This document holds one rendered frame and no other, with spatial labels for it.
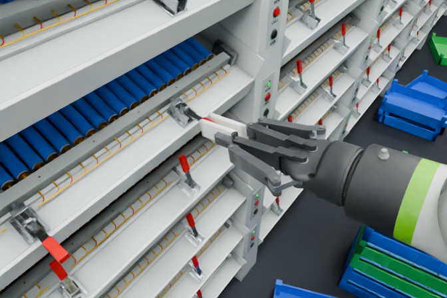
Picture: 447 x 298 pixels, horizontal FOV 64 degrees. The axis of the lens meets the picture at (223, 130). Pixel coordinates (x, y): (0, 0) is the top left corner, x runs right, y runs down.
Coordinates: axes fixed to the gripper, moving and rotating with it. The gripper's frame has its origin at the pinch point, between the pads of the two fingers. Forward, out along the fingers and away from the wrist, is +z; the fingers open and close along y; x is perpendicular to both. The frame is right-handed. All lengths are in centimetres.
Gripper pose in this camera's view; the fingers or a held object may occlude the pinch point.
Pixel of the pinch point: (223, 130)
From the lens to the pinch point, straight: 53.4
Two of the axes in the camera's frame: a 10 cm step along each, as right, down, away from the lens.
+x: -1.4, -8.0, -5.8
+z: -7.7, -2.8, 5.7
